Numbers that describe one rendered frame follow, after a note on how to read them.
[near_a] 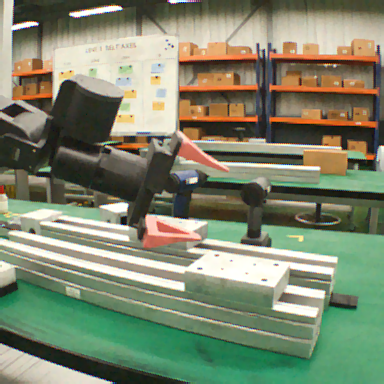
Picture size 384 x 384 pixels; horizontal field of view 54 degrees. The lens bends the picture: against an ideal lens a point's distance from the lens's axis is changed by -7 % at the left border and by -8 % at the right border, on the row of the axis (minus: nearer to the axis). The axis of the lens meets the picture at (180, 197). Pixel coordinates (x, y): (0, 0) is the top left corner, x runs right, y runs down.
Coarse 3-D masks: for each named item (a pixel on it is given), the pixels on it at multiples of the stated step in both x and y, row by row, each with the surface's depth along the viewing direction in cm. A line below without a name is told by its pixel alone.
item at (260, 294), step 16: (208, 256) 75; (224, 256) 75; (240, 256) 75; (192, 272) 68; (208, 272) 67; (224, 272) 67; (240, 272) 67; (256, 272) 67; (272, 272) 67; (288, 272) 70; (192, 288) 68; (208, 288) 67; (224, 288) 65; (240, 288) 64; (256, 288) 63; (272, 288) 61; (256, 304) 63; (272, 304) 62
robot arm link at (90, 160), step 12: (60, 132) 45; (60, 144) 44; (72, 144) 45; (84, 144) 46; (96, 144) 47; (60, 156) 44; (72, 156) 45; (84, 156) 45; (96, 156) 45; (60, 168) 45; (72, 168) 45; (84, 168) 45; (96, 168) 46; (72, 180) 46; (84, 180) 46
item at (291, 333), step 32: (0, 256) 94; (32, 256) 88; (64, 256) 85; (96, 256) 88; (128, 256) 86; (64, 288) 85; (96, 288) 80; (128, 288) 76; (160, 288) 72; (288, 288) 69; (160, 320) 74; (192, 320) 70; (224, 320) 67; (256, 320) 64; (288, 320) 63; (320, 320) 68; (288, 352) 62
